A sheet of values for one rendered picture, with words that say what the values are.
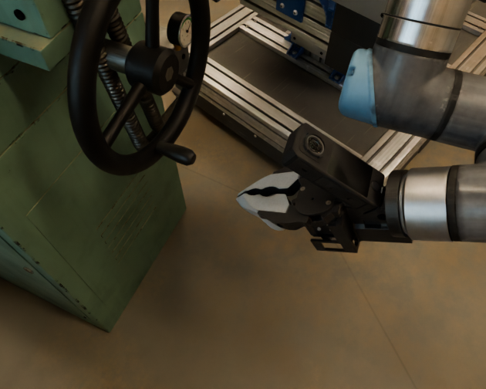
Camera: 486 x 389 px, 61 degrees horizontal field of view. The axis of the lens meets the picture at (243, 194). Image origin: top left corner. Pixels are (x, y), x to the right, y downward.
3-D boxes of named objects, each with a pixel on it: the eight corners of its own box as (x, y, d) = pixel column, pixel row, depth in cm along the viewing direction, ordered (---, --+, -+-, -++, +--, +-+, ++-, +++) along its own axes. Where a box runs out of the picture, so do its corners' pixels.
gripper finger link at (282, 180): (254, 218, 58) (314, 218, 53) (233, 192, 54) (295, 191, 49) (261, 200, 59) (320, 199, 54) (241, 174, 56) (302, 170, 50)
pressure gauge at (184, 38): (183, 62, 83) (177, 26, 77) (167, 56, 84) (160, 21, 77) (197, 43, 87) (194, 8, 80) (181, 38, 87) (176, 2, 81)
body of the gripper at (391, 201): (311, 252, 52) (412, 259, 45) (282, 213, 46) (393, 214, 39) (325, 202, 56) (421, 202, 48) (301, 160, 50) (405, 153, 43)
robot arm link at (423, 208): (442, 213, 37) (451, 144, 41) (389, 212, 39) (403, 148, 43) (455, 256, 41) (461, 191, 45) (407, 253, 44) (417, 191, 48)
